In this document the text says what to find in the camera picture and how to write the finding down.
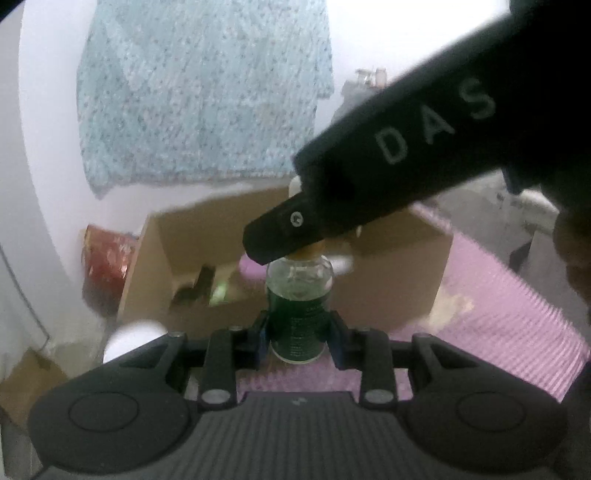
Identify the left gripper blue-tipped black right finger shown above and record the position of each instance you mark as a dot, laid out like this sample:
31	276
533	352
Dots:
369	351

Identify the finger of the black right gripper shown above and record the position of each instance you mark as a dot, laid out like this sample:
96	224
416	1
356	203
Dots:
286	228

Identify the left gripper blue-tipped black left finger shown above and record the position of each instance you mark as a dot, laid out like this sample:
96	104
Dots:
228	351

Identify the green dropper bottle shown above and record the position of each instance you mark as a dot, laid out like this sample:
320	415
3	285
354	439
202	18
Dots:
298	288

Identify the white round jar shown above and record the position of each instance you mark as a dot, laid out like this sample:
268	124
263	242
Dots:
130	336

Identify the green tube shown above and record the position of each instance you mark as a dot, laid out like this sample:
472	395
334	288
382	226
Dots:
218	294

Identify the black brush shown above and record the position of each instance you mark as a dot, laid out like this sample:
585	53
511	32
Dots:
198	290

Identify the purple plastic bowl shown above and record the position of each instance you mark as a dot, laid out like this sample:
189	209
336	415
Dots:
250	271

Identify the brown cardboard box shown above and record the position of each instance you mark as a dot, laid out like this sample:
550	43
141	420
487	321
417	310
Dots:
172	248

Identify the pink checkered table cloth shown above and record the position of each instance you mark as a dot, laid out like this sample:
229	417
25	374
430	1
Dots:
414	272

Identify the red plastic bag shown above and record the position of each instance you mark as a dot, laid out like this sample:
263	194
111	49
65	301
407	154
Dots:
106	256

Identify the light blue floral cloth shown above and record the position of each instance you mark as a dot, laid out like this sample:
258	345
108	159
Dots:
181	92

